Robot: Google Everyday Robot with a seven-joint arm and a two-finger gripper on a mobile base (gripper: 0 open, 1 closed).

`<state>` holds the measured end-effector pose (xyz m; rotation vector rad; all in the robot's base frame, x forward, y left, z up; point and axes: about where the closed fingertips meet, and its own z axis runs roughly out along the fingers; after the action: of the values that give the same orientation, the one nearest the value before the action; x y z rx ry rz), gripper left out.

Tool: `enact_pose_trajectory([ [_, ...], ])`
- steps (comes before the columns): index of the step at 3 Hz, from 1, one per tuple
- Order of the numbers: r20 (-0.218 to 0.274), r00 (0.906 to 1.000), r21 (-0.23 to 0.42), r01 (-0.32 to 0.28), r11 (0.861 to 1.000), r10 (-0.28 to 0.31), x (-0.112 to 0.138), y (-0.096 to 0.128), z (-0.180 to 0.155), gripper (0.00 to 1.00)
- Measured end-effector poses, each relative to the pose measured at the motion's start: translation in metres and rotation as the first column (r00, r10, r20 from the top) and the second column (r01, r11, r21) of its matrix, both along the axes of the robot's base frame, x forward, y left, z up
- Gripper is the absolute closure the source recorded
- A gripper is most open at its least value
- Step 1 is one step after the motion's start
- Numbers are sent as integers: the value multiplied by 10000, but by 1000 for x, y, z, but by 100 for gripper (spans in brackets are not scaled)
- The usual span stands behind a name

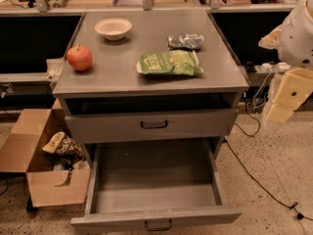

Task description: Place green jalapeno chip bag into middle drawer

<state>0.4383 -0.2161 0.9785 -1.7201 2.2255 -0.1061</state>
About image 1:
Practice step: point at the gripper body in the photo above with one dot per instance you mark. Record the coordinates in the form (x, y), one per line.
(297, 39)

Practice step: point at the open lower grey drawer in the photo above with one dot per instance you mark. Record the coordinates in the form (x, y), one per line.
(154, 186)

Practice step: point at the white power strip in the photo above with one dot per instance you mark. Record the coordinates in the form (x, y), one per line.
(276, 67)

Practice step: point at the red apple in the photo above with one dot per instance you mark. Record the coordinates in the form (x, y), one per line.
(80, 58)

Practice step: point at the grey drawer cabinet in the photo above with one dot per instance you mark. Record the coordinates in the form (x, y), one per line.
(113, 85)

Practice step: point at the open cardboard box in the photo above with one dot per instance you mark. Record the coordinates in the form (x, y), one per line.
(49, 183)

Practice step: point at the green jalapeno chip bag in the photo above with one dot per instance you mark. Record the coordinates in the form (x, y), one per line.
(174, 62)

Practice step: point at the white paper bowl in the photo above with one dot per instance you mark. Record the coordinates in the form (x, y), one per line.
(113, 29)

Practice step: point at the closed upper grey drawer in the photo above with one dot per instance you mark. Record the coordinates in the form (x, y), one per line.
(107, 128)

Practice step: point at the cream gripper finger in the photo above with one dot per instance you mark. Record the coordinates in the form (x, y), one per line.
(277, 114)

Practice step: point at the brown snack bag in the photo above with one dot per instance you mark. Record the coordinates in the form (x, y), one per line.
(63, 145)

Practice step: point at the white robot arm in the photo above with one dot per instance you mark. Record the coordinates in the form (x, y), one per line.
(293, 39)

